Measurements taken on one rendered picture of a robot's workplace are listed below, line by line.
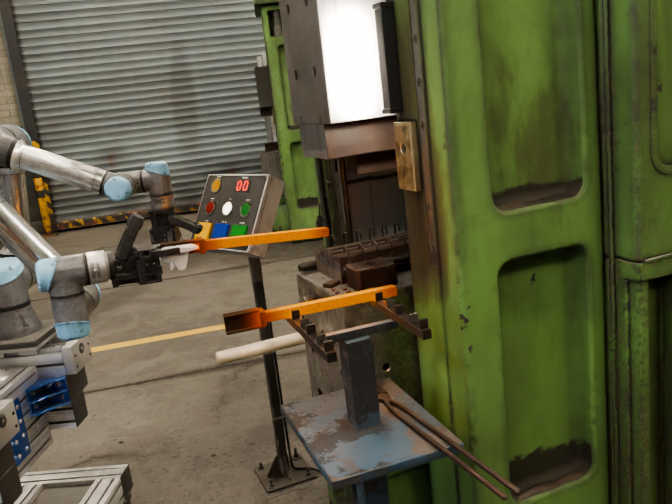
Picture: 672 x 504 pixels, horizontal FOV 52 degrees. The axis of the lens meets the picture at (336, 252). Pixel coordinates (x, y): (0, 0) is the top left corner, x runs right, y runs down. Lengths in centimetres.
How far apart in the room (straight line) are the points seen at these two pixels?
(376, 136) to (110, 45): 819
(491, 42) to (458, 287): 58
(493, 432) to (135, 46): 866
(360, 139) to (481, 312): 59
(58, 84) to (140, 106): 106
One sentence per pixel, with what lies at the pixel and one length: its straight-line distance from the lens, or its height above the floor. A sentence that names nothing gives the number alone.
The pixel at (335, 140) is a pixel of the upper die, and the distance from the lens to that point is 190.
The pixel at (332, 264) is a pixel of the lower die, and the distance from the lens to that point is 200.
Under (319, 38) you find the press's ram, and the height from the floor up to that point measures 158.
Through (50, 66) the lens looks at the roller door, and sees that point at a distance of 1005.
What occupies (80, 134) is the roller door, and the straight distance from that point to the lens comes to 999.
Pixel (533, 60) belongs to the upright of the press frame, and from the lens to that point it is 180.
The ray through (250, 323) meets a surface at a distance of 161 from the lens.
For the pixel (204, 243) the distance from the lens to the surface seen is 169.
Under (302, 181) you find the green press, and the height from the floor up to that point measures 60.
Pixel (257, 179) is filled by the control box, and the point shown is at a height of 118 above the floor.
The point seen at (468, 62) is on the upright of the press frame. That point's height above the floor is 148.
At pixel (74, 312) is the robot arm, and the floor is 103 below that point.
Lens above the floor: 145
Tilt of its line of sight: 13 degrees down
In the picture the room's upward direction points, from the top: 7 degrees counter-clockwise
